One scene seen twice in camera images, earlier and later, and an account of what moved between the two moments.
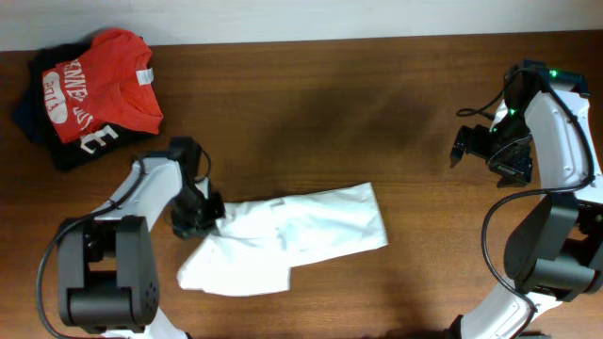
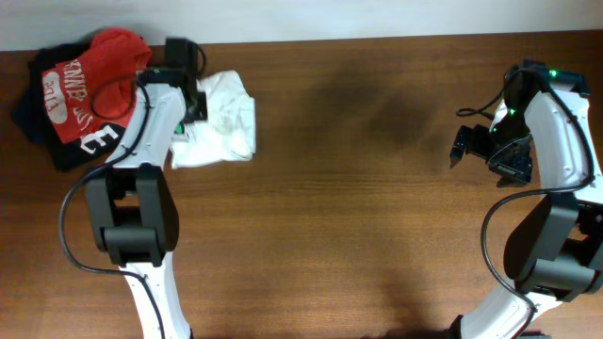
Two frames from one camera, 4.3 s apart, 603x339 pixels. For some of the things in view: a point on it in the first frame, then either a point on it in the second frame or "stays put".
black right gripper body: (469, 142) stays put
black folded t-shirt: (32, 113) stays put
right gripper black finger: (459, 146) stays put
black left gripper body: (202, 218) to (198, 109)
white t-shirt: (262, 239) to (229, 131)
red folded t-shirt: (110, 84) stays put
